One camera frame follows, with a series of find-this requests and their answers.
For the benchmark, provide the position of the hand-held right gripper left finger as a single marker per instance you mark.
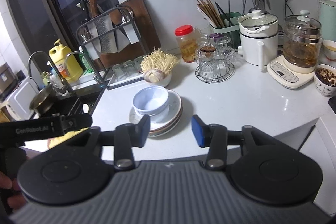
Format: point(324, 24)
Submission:
point(144, 132)

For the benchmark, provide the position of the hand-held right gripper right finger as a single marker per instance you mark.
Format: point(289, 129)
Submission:
point(198, 132)

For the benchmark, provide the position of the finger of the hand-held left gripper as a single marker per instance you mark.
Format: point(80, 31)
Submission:
point(77, 123)

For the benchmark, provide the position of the white ceramic bowl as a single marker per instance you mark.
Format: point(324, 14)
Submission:
point(157, 119)

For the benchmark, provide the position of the large pale blue plastic bowl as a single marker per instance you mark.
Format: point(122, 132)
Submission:
point(163, 108)

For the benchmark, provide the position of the person's left hand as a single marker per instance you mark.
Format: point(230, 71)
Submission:
point(15, 203)

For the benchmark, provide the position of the yellow cloth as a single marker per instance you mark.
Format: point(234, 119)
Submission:
point(71, 136)

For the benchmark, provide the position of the white spoon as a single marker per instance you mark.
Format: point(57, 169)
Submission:
point(85, 107)

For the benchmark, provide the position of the black kitchen sink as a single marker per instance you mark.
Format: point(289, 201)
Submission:
point(76, 103)

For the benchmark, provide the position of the steel pot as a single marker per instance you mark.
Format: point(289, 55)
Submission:
point(42, 102)

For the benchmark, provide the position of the white countertop appliance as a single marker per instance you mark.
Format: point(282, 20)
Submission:
point(21, 98)

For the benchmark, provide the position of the white tray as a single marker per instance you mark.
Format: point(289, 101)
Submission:
point(126, 83)

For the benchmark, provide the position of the cardboard box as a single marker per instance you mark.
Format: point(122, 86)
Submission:
point(8, 79)

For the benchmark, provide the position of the beige ceramic bowl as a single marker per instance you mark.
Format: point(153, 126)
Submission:
point(165, 81)

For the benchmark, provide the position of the green glass bottle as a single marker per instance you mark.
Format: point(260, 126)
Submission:
point(86, 62)

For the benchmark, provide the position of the yellow detergent bottle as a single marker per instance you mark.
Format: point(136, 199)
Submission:
point(64, 61)

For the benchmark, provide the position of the clear glass jar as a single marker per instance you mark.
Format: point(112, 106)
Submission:
point(138, 65)
point(128, 69)
point(118, 72)

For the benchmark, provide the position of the short steel faucet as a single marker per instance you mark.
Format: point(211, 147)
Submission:
point(78, 53)

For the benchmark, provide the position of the tall steel faucet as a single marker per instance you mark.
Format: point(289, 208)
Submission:
point(39, 54)

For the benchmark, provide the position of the brown round lid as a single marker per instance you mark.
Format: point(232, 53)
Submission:
point(208, 49)

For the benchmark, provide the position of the cluster of clear glass cups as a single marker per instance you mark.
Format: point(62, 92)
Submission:
point(225, 53)

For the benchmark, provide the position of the red lid plastic jar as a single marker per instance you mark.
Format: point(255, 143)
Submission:
point(186, 45)

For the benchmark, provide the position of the patterned steel cleaver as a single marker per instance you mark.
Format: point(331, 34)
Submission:
point(105, 35)

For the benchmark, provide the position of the black metal knife rack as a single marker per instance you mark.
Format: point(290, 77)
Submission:
point(136, 37)

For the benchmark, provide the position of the purple lid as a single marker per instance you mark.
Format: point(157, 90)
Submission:
point(215, 35)

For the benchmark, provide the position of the clear glass pitcher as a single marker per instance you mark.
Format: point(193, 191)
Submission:
point(203, 32)

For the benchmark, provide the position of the white electric cooking pot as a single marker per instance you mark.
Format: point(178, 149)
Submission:
point(258, 45)

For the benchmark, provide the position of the green chopstick holder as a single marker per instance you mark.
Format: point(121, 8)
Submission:
point(233, 29)

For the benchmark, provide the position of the wooden cutting board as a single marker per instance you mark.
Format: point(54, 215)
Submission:
point(147, 22)

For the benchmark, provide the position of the bundle of wooden chopsticks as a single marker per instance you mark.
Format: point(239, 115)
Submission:
point(210, 12)

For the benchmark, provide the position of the bundle of black chopsticks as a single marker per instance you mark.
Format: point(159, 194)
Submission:
point(229, 11)

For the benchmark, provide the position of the glass electric health kettle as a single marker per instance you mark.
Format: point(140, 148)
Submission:
point(302, 48)

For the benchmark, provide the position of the patterned bowl with food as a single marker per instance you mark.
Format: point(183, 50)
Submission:
point(325, 81)

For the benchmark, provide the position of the black induction stove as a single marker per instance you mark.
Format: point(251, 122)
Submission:
point(332, 104)

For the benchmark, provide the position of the white tea cup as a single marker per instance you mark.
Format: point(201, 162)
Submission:
point(330, 52)

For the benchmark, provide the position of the pale green kettle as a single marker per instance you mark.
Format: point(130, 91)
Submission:
point(329, 19)

